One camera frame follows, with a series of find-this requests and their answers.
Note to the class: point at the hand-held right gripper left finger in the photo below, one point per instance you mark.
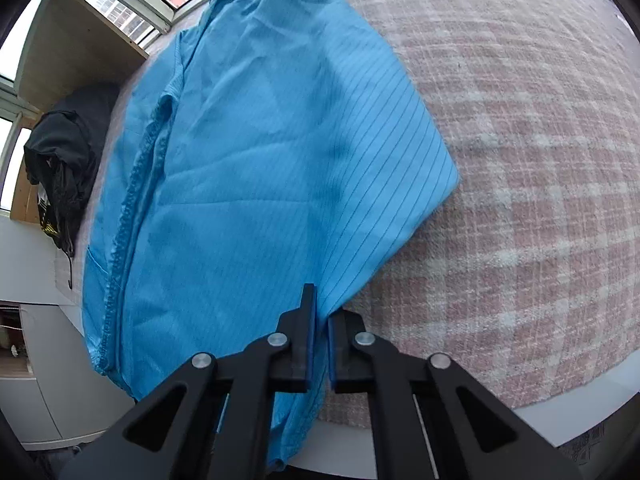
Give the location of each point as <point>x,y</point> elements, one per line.
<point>311,350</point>

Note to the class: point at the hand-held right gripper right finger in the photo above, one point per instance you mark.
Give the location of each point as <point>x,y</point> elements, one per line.
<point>334,360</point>

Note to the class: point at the blue striped jacket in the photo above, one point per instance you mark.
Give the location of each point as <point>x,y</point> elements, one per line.
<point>275,160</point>

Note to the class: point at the white cabinet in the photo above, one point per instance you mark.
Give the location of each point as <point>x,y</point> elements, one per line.
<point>50,410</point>

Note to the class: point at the pink plaid blanket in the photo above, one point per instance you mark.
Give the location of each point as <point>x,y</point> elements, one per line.
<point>525,160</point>

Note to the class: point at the black garment with yellow print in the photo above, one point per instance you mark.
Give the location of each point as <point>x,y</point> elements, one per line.
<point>60,160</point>

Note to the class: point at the pine wood panel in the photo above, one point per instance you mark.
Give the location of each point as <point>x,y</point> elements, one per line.
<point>25,195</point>

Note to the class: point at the light wooden board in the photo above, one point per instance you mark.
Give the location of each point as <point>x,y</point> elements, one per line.
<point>65,40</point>

